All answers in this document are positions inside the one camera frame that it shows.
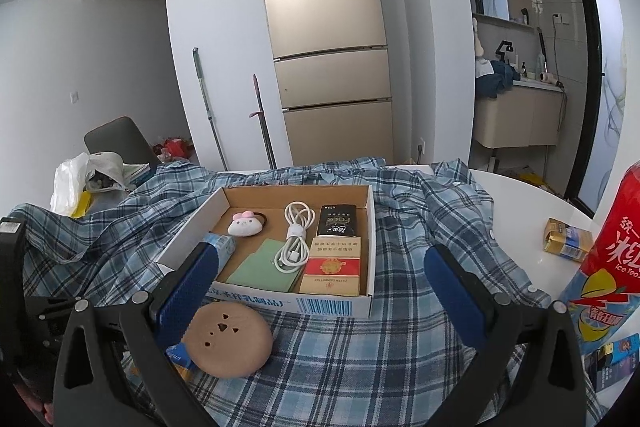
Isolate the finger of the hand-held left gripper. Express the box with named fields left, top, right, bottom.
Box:
left=22, top=294, right=76, bottom=348

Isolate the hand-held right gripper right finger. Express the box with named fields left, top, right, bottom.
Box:
left=422, top=243, right=588, bottom=427

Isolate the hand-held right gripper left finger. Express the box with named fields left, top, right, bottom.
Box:
left=52, top=241, right=223, bottom=427

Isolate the blue tissue packet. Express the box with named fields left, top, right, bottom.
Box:
left=202, top=232, right=237, bottom=280

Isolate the brown round plush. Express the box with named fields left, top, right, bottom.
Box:
left=181, top=301, right=275, bottom=379

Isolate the green notebook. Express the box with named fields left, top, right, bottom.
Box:
left=226, top=238, right=303, bottom=293

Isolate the white bunny plush hair tie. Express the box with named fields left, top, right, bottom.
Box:
left=227, top=208, right=268, bottom=238

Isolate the white charging cable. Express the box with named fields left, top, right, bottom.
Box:
left=272, top=201, right=315, bottom=274

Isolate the cardboard box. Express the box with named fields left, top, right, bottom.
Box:
left=156, top=183, right=377, bottom=318

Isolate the red gold cigarette pack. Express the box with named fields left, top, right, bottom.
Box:
left=299, top=236, right=363, bottom=297

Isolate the black cigarette pack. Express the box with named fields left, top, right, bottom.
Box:
left=316, top=204, right=362, bottom=239

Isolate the person's left hand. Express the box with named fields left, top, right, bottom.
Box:
left=12, top=382, right=56, bottom=425

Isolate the blue snack packet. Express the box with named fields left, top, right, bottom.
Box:
left=165, top=342, right=197, bottom=382

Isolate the yellow plastic packet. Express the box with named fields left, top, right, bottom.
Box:
left=74, top=191, right=94, bottom=219

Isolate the blue plaid shirt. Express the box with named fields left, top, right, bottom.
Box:
left=10, top=157, right=551, bottom=427

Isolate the white plastic bag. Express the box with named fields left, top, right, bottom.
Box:
left=50, top=152, right=126, bottom=218

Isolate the small gold blue box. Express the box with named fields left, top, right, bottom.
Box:
left=542, top=218, right=596, bottom=263

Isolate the red bags pile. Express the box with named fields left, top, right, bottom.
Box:
left=152, top=137, right=193, bottom=162

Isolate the grey chair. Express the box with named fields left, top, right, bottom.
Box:
left=83, top=117, right=161, bottom=168

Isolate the red drink bottle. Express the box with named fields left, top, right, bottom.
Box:
left=557, top=159, right=640, bottom=358

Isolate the dark blue printed box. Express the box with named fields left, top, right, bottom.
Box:
left=584, top=332, right=640, bottom=393

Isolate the beige vanity cabinet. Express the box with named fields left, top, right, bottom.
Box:
left=472, top=79, right=568, bottom=148

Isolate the blue cloth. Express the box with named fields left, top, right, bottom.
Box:
left=475, top=59, right=521, bottom=100

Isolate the beige plush toy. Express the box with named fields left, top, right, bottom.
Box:
left=471, top=18, right=493, bottom=80

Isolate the beige refrigerator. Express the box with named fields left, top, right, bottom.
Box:
left=252, top=0, right=396, bottom=168

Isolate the dark red broom handle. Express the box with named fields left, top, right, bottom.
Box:
left=247, top=74, right=278, bottom=170

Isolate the silver mop handle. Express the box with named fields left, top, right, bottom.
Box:
left=191, top=48, right=231, bottom=172

